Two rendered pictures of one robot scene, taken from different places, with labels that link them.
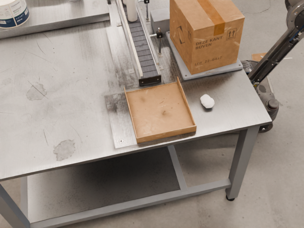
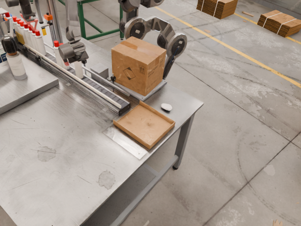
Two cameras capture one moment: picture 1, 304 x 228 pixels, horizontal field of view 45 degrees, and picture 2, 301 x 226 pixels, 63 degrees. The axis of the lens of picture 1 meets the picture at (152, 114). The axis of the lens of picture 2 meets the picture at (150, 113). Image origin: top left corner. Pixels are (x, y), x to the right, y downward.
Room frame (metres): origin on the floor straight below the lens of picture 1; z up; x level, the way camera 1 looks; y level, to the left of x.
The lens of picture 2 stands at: (0.27, 0.72, 1.99)
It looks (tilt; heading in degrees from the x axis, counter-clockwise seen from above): 44 degrees down; 314
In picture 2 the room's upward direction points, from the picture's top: 6 degrees clockwise
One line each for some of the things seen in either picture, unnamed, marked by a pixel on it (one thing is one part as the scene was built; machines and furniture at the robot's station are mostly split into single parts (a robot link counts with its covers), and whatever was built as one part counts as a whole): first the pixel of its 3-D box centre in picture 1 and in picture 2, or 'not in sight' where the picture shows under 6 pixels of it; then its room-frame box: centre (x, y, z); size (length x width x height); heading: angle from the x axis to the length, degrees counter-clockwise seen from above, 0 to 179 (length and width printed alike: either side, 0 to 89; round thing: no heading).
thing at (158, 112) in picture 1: (158, 108); (144, 123); (1.04, -0.03, 0.85); 0.30 x 0.26 x 0.04; 10
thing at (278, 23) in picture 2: not in sight; (280, 23); (1.97, -4.37, 0.11); 0.65 x 0.54 x 0.22; 175
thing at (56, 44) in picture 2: not in sight; (58, 54); (1.86, 0.11, 0.98); 0.05 x 0.05 x 0.20
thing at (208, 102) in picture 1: (207, 101); (166, 106); (1.07, -0.25, 0.85); 0.08 x 0.07 x 0.04; 161
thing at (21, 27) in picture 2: not in sight; (24, 33); (2.29, 0.19, 0.98); 0.05 x 0.05 x 0.20
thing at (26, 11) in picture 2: not in sight; (26, 9); (1.91, 0.24, 1.32); 0.10 x 0.07 x 0.07; 178
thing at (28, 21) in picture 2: not in sight; (31, 22); (1.87, 0.24, 1.25); 0.07 x 0.07 x 0.09; 88
